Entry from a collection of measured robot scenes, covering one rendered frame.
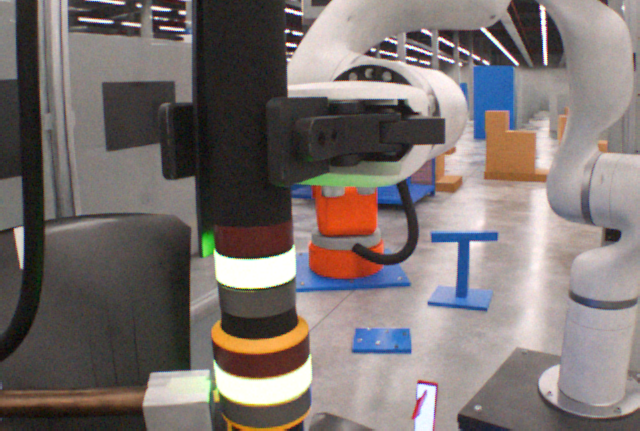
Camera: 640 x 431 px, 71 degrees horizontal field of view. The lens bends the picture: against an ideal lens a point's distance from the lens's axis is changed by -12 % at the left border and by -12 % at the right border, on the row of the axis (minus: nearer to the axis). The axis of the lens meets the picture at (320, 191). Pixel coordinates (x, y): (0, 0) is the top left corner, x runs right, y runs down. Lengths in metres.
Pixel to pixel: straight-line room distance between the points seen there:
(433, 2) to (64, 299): 0.39
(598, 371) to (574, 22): 0.55
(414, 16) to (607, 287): 0.54
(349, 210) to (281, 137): 3.98
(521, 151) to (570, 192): 8.64
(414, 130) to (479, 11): 0.28
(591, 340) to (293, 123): 0.75
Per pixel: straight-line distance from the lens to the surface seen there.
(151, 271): 0.35
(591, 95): 0.77
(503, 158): 9.49
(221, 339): 0.22
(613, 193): 0.81
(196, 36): 0.22
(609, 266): 0.83
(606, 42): 0.76
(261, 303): 0.21
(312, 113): 0.20
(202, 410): 0.23
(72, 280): 0.35
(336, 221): 4.17
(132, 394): 0.25
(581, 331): 0.89
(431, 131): 0.23
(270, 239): 0.20
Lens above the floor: 1.52
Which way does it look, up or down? 11 degrees down
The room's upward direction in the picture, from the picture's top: 2 degrees counter-clockwise
